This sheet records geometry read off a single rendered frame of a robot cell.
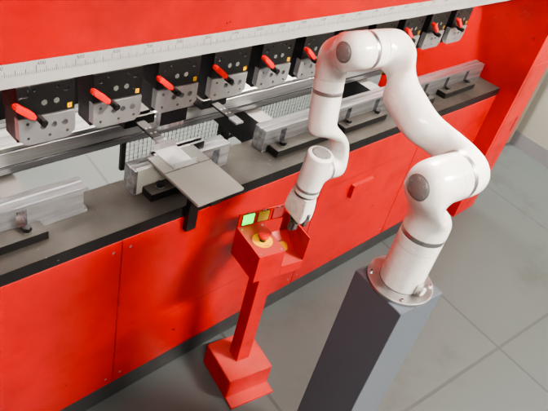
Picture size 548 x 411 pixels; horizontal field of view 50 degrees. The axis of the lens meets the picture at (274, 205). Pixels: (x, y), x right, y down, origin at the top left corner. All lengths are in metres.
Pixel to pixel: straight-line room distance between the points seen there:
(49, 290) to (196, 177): 0.54
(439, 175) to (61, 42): 0.93
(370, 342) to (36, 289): 0.95
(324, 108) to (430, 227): 0.48
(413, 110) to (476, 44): 2.14
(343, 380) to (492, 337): 1.48
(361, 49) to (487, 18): 2.11
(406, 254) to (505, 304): 1.96
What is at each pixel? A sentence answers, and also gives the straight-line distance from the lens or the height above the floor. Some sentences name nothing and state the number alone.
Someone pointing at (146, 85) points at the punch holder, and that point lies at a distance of 1.79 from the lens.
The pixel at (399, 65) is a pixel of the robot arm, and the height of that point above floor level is 1.52.
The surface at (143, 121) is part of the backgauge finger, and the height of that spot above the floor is 1.00.
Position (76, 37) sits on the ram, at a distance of 1.53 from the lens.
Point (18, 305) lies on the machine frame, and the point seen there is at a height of 0.73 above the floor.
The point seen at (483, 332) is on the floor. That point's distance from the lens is 3.25.
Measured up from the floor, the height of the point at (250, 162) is 0.88.
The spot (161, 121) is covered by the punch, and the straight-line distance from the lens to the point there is 1.85.
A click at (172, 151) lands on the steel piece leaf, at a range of 1.94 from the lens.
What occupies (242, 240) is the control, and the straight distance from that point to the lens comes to 2.01.
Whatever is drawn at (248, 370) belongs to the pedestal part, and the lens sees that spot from 2.46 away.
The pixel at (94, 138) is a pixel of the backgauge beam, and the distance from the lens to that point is 2.07.
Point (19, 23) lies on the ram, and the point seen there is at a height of 1.50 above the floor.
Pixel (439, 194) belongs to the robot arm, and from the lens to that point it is 1.39.
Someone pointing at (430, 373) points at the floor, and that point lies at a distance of 2.92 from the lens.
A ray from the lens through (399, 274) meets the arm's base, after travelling 1.60.
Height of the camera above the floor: 2.08
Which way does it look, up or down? 37 degrees down
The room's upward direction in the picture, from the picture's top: 15 degrees clockwise
